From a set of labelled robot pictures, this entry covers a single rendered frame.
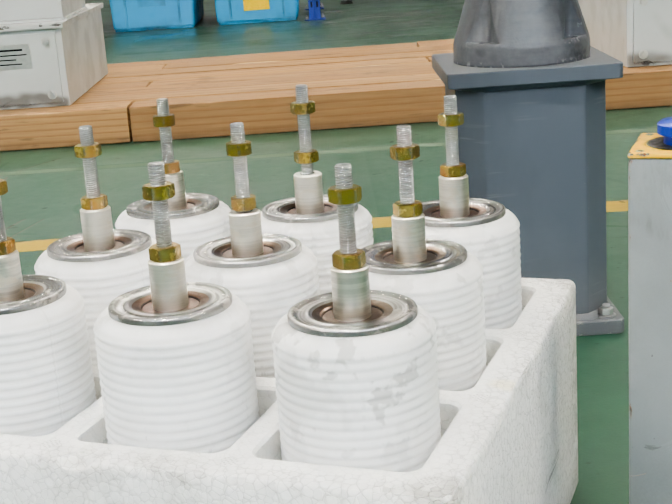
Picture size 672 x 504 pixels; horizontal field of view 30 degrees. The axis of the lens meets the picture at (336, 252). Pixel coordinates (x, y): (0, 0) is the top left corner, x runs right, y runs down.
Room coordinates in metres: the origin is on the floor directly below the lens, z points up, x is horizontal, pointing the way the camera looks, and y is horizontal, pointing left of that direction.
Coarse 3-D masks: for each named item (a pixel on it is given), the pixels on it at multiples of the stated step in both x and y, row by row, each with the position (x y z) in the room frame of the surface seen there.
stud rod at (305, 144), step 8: (296, 88) 0.95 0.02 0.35; (304, 88) 0.95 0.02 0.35; (296, 96) 0.95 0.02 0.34; (304, 96) 0.95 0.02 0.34; (304, 120) 0.95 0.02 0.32; (304, 128) 0.95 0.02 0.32; (304, 136) 0.95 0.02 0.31; (304, 144) 0.95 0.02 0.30; (304, 168) 0.95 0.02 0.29; (312, 168) 0.95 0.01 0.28
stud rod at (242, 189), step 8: (232, 128) 0.84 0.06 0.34; (240, 128) 0.84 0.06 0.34; (232, 136) 0.84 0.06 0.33; (240, 136) 0.84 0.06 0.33; (240, 160) 0.84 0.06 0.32; (240, 168) 0.84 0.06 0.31; (240, 176) 0.84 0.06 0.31; (240, 184) 0.84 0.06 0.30; (248, 184) 0.84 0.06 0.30; (240, 192) 0.84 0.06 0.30; (248, 192) 0.84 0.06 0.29
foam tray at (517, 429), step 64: (256, 384) 0.77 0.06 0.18; (512, 384) 0.74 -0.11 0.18; (576, 384) 0.95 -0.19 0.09; (0, 448) 0.70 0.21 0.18; (64, 448) 0.69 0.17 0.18; (128, 448) 0.68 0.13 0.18; (256, 448) 0.67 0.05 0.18; (448, 448) 0.65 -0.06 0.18; (512, 448) 0.73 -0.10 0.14; (576, 448) 0.95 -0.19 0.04
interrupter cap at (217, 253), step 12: (216, 240) 0.87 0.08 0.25; (228, 240) 0.87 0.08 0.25; (264, 240) 0.86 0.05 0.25; (276, 240) 0.86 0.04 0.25; (288, 240) 0.86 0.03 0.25; (204, 252) 0.84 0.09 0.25; (216, 252) 0.84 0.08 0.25; (228, 252) 0.85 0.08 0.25; (264, 252) 0.84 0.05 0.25; (276, 252) 0.83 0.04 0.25; (288, 252) 0.82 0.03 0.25; (204, 264) 0.82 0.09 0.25; (216, 264) 0.81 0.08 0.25; (228, 264) 0.81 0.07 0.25; (240, 264) 0.81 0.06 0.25; (252, 264) 0.81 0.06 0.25; (264, 264) 0.81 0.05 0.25
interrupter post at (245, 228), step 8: (256, 208) 0.85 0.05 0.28; (232, 216) 0.84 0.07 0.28; (240, 216) 0.83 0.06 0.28; (248, 216) 0.83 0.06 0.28; (256, 216) 0.84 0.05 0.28; (232, 224) 0.84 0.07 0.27; (240, 224) 0.83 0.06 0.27; (248, 224) 0.83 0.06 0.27; (256, 224) 0.84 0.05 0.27; (232, 232) 0.84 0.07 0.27; (240, 232) 0.83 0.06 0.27; (248, 232) 0.83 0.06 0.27; (256, 232) 0.84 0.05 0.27; (232, 240) 0.84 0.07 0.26; (240, 240) 0.83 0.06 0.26; (248, 240) 0.83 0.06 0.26; (256, 240) 0.83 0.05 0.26; (232, 248) 0.84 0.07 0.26; (240, 248) 0.83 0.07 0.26; (248, 248) 0.83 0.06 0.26; (256, 248) 0.83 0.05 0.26; (240, 256) 0.83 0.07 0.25; (248, 256) 0.83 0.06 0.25
